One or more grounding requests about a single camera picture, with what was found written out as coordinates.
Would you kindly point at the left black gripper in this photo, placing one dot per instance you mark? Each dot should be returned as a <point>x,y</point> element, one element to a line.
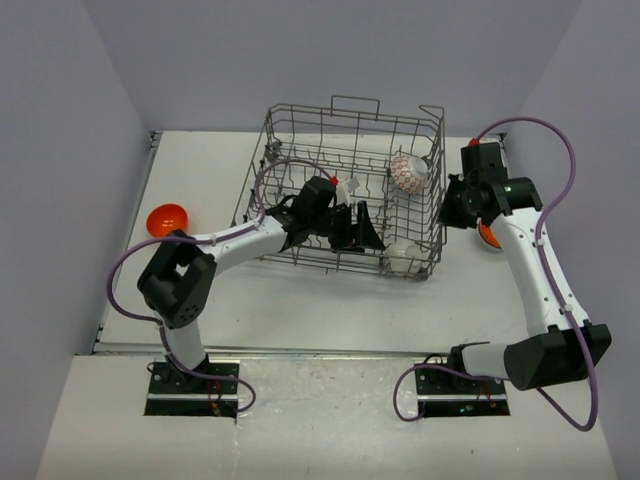
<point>366,236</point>

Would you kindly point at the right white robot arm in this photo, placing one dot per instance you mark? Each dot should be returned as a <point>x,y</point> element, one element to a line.
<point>562,345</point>

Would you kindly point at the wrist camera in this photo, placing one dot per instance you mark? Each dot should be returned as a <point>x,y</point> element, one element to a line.
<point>319,195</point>
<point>482,162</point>

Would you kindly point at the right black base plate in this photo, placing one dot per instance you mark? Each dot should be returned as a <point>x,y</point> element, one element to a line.
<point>437,383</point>

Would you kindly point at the small white bowl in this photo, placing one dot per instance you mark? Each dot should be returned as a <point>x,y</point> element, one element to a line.
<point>405,257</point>

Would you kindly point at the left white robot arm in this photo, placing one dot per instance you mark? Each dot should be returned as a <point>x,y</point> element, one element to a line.
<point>177,280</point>

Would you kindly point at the small orange bowl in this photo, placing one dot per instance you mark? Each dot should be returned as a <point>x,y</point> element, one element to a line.
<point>487,236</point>

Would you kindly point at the large orange bowl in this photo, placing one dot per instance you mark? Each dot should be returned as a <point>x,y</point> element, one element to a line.
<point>166,218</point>

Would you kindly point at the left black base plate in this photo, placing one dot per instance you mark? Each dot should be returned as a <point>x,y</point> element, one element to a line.
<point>168,383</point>

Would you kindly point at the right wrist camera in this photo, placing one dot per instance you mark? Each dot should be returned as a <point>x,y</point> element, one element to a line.
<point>482,162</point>

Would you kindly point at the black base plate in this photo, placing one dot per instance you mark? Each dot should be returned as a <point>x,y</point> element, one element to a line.
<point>168,383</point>
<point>437,383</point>

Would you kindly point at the grey wire dish rack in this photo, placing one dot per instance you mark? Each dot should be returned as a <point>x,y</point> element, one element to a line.
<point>390,173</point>

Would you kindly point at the red patterned white bowl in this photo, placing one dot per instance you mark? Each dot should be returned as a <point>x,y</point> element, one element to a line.
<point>410,173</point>

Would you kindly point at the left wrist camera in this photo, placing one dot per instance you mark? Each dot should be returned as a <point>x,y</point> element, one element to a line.
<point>319,195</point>

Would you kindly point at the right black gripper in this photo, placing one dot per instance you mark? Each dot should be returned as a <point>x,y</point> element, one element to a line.
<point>447,214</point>

